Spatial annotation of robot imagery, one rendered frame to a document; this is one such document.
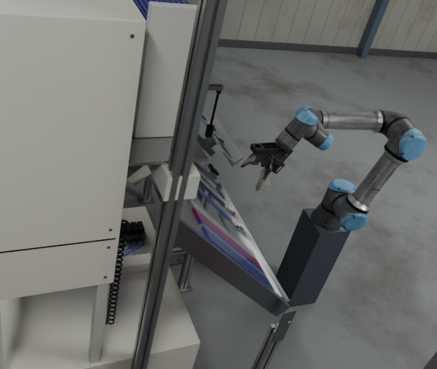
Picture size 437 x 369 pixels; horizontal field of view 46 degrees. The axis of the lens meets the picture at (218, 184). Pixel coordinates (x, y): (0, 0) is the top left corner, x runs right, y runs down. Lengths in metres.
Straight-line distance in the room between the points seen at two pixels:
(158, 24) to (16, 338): 1.09
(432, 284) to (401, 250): 0.29
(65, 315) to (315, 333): 1.43
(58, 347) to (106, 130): 0.87
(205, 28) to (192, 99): 0.15
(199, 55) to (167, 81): 0.20
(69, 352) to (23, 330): 0.17
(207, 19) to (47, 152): 0.41
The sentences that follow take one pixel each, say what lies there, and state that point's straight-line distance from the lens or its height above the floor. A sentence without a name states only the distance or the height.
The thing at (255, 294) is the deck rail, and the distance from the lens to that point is 1.70.
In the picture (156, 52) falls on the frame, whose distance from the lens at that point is 1.13.
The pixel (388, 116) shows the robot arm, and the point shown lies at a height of 1.16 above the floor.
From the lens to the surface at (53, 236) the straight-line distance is 1.24.
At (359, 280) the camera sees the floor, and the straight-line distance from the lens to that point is 3.19.
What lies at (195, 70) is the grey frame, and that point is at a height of 1.64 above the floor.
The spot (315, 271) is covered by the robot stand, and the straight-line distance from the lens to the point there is 2.69.
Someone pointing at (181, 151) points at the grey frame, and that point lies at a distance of 1.11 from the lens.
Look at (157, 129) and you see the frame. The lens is 1.24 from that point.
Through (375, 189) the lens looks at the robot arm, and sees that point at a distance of 2.28.
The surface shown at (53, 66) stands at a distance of 0.99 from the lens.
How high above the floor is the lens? 2.07
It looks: 37 degrees down
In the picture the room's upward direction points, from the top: 15 degrees clockwise
